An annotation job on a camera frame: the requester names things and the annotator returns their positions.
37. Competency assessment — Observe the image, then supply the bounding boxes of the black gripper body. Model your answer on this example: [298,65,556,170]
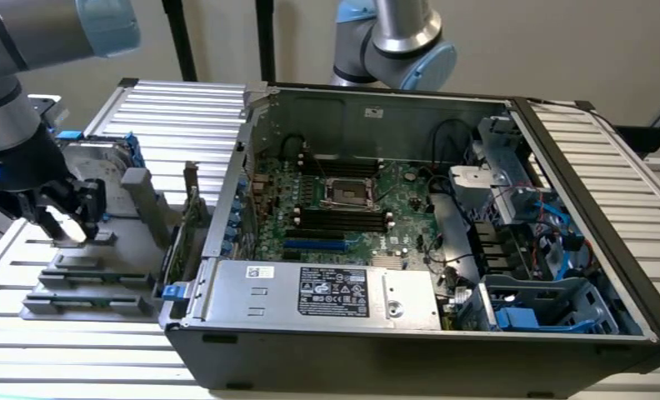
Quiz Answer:
[0,124,86,221]

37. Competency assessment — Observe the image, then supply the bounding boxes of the silver CPU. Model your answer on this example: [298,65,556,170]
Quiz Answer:
[56,212,88,244]

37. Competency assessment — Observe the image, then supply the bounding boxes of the black expansion slot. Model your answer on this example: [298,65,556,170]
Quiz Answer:
[282,227,346,240]

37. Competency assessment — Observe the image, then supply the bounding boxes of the blue expansion slot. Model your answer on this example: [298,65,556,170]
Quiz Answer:
[282,237,346,253]

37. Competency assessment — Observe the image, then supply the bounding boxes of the black RAM slot bank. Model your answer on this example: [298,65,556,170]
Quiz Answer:
[296,207,390,231]
[300,157,380,178]

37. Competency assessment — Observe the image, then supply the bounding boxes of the metal CPU socket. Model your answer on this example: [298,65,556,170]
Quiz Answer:
[318,177,378,208]

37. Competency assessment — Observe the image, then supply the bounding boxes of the hard disk with blue carrier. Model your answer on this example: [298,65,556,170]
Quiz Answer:
[61,132,145,218]

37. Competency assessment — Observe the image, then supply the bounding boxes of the grey parts rack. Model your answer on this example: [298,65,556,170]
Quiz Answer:
[21,166,182,322]

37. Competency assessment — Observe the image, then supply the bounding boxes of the green RAM stick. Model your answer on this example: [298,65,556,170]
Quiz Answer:
[38,270,149,288]
[23,293,145,312]

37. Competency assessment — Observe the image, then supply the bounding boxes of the green graphics card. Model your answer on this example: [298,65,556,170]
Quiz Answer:
[161,161,216,285]

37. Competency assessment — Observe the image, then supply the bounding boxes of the blue case latch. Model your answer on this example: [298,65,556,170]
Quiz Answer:
[161,282,190,302]

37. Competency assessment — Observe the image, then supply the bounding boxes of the black stand pole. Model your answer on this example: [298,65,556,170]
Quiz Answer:
[253,0,277,83]
[160,0,198,83]

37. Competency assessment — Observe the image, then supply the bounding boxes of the silver power supply unit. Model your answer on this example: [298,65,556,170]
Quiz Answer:
[180,258,441,330]

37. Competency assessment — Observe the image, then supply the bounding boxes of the green motherboard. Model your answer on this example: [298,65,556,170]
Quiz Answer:
[249,156,458,288]

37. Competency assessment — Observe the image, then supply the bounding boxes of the silver chipset heat sink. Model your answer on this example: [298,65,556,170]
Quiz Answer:
[369,254,408,271]

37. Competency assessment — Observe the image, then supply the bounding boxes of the black open PC case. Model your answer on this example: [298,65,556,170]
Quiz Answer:
[156,81,660,391]

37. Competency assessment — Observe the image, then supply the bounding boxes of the metal drive cage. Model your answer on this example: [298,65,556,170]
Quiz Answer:
[449,115,553,222]

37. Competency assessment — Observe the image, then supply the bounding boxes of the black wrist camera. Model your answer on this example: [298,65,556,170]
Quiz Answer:
[26,94,82,142]

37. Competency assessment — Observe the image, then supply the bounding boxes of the black looped wire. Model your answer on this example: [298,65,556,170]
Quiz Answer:
[429,117,479,170]

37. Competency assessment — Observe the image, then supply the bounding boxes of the blue data wire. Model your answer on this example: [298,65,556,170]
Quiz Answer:
[537,195,592,268]

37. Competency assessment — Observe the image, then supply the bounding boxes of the black table cable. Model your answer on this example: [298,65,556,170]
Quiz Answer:
[527,97,648,159]

